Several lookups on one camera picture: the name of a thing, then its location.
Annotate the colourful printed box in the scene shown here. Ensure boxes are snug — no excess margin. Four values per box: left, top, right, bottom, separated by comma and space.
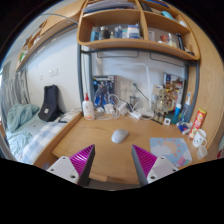
163, 73, 185, 111

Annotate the white charger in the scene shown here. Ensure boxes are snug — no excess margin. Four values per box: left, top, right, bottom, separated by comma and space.
104, 103, 116, 115
117, 101, 129, 116

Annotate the black flat strip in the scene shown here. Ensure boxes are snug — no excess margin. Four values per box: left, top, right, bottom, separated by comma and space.
150, 117, 164, 125

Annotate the wooden shelf unit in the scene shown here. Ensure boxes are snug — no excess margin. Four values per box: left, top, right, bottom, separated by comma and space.
77, 0, 201, 62

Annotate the bed with plaid sheet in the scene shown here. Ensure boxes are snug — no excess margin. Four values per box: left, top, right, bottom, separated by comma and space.
4, 113, 83, 166

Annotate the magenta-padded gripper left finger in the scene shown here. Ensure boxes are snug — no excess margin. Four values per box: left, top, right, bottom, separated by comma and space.
46, 143, 96, 188

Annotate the white blue-capped tube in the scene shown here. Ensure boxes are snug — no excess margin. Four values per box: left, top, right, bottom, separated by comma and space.
172, 103, 183, 123

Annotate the blue spray bottle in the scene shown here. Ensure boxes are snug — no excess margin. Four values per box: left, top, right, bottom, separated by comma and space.
182, 92, 194, 124

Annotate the blue model kit box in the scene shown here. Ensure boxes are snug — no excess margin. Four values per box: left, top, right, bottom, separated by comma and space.
92, 75, 117, 108

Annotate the white power strip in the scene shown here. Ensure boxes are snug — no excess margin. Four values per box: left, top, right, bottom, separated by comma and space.
128, 109, 143, 121

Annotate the pastel cloud print mouse pad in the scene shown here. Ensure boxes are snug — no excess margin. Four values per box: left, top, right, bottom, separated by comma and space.
149, 137, 193, 168

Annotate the white printed box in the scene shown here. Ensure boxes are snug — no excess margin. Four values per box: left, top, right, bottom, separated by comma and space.
152, 84, 164, 98

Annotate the black backpack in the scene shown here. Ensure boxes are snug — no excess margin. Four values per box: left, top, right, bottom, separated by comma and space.
37, 84, 64, 123

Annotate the white cable bundle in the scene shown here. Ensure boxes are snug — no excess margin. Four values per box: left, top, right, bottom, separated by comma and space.
94, 93, 148, 122

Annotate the grey computer mouse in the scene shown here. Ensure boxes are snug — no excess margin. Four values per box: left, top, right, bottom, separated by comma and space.
110, 128, 130, 145

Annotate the white red-capped pump bottle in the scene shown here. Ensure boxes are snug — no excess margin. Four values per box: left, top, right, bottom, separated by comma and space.
81, 92, 96, 121

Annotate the gold robot model figure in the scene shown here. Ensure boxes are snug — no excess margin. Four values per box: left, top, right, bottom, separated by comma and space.
152, 88, 176, 125

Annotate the red chips can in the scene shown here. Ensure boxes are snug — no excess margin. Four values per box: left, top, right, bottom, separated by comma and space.
188, 107, 208, 140

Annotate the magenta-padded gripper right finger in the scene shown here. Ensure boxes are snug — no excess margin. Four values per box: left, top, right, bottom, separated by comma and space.
131, 144, 180, 187

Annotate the blue tissue pack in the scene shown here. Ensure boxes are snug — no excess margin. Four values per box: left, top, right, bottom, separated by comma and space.
176, 121, 193, 135

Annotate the teal blanket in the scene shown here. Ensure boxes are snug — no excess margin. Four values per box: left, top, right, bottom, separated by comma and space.
6, 102, 41, 134

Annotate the small white cup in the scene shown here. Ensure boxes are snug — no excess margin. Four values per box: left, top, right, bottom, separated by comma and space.
196, 145, 209, 161

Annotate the white wall socket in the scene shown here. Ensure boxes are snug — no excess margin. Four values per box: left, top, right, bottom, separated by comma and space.
119, 79, 131, 93

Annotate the white face print mug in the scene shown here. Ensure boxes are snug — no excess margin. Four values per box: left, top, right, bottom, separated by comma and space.
192, 129, 208, 149

